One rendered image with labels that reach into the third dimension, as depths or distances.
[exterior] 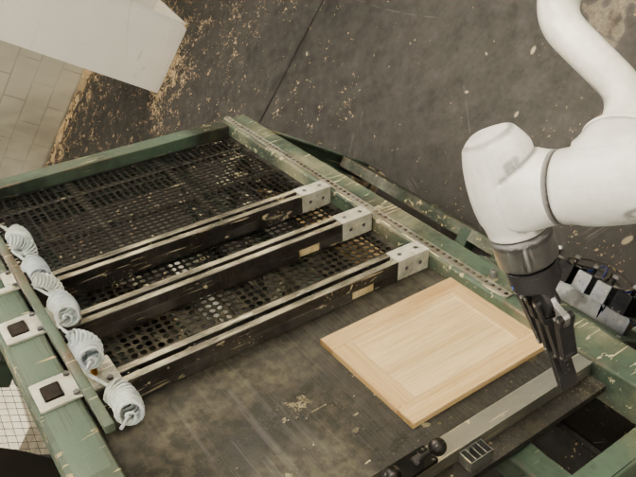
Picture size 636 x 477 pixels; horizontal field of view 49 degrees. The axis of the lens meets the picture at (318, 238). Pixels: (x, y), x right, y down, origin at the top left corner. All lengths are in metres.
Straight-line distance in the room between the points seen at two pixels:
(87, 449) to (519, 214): 1.04
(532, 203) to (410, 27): 2.89
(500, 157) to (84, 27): 4.55
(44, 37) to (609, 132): 4.63
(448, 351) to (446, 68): 1.94
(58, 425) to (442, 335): 0.99
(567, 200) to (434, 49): 2.74
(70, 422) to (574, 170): 1.19
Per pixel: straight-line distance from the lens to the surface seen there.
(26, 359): 1.86
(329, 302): 1.98
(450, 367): 1.83
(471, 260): 2.17
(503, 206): 0.95
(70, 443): 1.61
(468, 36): 3.52
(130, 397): 1.51
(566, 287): 2.12
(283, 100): 4.34
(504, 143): 0.94
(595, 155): 0.91
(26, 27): 5.21
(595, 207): 0.91
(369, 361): 1.82
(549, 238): 1.02
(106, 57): 5.41
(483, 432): 1.65
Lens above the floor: 2.63
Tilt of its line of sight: 43 degrees down
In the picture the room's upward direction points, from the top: 78 degrees counter-clockwise
